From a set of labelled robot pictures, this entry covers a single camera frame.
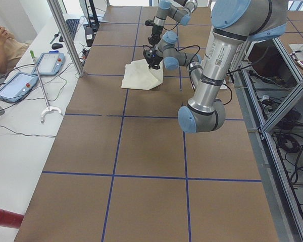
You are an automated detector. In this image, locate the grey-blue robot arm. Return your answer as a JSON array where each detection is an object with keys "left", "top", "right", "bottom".
[
  {"left": 143, "top": 1, "right": 288, "bottom": 133},
  {"left": 145, "top": 0, "right": 198, "bottom": 46}
]

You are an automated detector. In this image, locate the far blue teach pendant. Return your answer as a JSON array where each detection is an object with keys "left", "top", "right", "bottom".
[{"left": 36, "top": 51, "right": 65, "bottom": 76}]

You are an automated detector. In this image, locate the red cylinder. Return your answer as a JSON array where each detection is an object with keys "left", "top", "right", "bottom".
[{"left": 0, "top": 209, "right": 24, "bottom": 229}]

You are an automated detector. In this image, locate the cream long-sleeve cat shirt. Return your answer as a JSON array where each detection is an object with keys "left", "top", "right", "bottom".
[{"left": 121, "top": 59, "right": 164, "bottom": 90}]

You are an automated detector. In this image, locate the near blue teach pendant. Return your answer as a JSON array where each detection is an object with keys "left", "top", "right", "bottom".
[{"left": 0, "top": 72, "right": 38, "bottom": 103}]

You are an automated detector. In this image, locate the blue teach pendant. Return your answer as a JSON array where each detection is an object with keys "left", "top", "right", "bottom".
[
  {"left": 36, "top": 51, "right": 65, "bottom": 76},
  {"left": 0, "top": 72, "right": 38, "bottom": 103}
]

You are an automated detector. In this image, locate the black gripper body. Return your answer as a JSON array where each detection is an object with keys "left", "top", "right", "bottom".
[
  {"left": 143, "top": 48, "right": 163, "bottom": 70},
  {"left": 145, "top": 19, "right": 165, "bottom": 45}
]

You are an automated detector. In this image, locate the black computer mouse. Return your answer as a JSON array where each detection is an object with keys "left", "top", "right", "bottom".
[{"left": 51, "top": 43, "right": 63, "bottom": 50}]

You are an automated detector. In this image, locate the white-tipped reacher grabber stick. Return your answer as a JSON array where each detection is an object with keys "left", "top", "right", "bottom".
[{"left": 30, "top": 50, "right": 63, "bottom": 124}]

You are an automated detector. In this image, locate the black keyboard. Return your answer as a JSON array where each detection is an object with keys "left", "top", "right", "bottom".
[{"left": 65, "top": 19, "right": 80, "bottom": 40}]

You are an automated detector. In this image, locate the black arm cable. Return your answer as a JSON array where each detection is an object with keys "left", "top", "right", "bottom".
[{"left": 142, "top": 44, "right": 233, "bottom": 106}]

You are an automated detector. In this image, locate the grey aluminium frame post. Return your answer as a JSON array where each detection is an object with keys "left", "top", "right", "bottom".
[{"left": 47, "top": 0, "right": 84, "bottom": 77}]

